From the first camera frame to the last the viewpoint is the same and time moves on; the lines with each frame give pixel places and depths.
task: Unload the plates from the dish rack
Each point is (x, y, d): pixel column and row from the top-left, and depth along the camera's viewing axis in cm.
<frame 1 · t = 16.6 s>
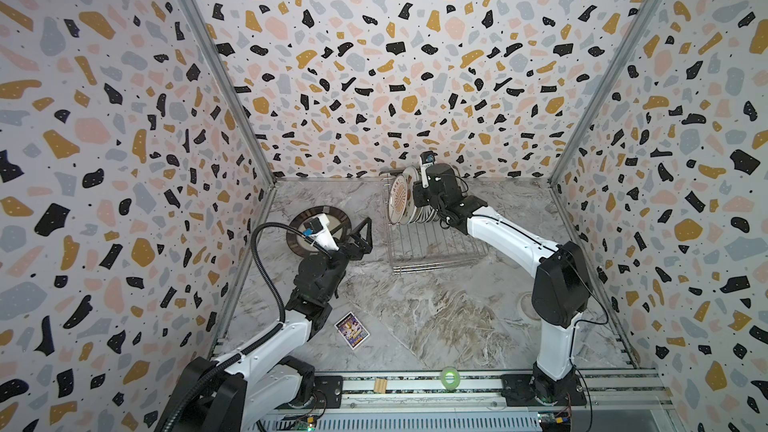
left hand: (360, 218, 74), fingers open
right hand: (415, 175, 87), fingers open
white plate orange sunburst: (398, 199, 116), point 2 cm above the table
purple playing card: (352, 330, 84), point 2 cm above the table

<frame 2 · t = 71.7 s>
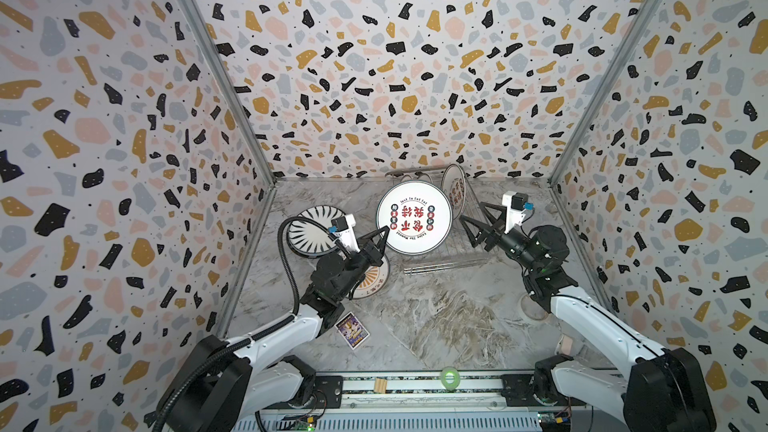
left hand: (389, 226, 73), fingers closed
right hand: (469, 208, 72), fingers open
white plate red characters: (418, 216, 78), point 28 cm above the table
white plate black stripes: (310, 240, 101), point 4 cm above the table
sunburst plate green rim: (374, 280, 95), on the table
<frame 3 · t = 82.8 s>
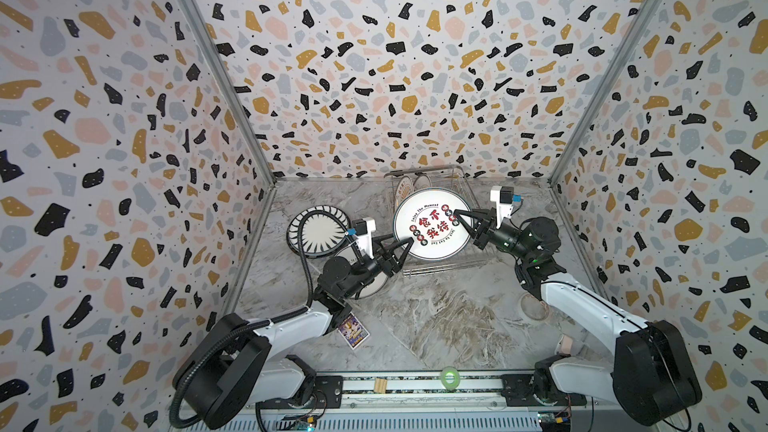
left hand: (408, 236, 71), fingers open
right hand: (455, 210, 70), fingers closed
red characters plate: (427, 216, 74), point 31 cm above the table
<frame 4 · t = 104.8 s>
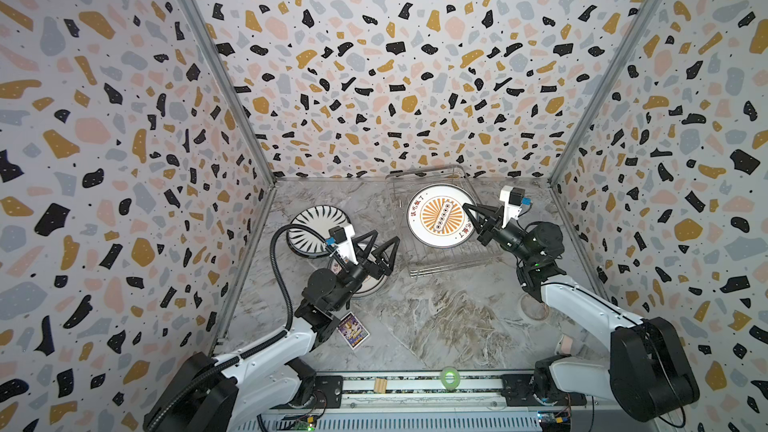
left hand: (388, 234, 69), fingers open
right hand: (464, 203, 71), fingers closed
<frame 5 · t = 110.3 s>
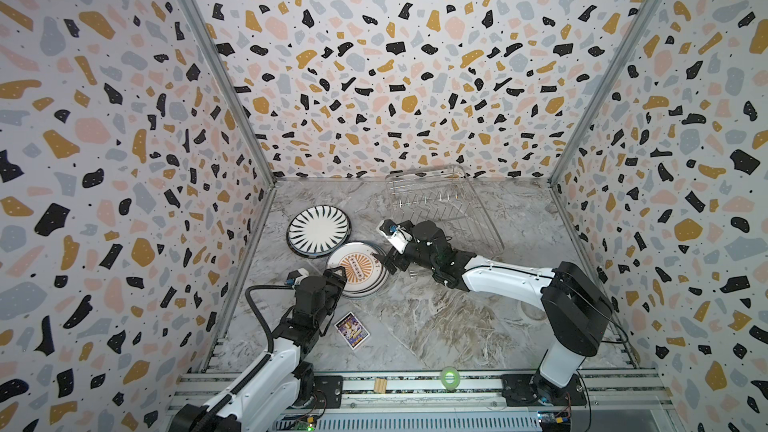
left hand: (344, 270, 84), fingers open
right hand: (379, 235, 81), fingers open
